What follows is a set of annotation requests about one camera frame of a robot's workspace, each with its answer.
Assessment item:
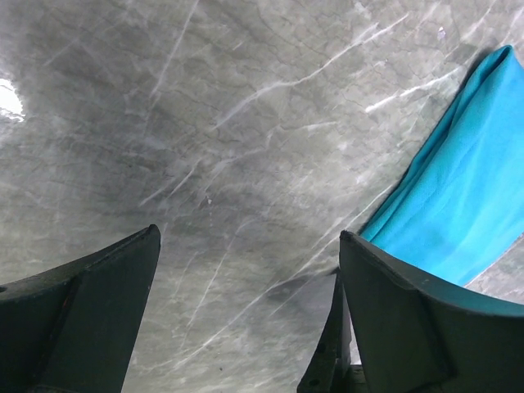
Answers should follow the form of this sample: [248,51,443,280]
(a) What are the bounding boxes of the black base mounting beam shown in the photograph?
[296,273,352,393]

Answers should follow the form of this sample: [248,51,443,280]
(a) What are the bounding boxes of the teal t-shirt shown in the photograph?
[361,45,523,286]

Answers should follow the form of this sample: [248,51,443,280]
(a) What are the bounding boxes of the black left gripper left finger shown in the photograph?
[1,225,160,392]

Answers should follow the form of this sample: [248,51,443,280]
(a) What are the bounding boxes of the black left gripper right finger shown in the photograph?
[339,232,523,392]

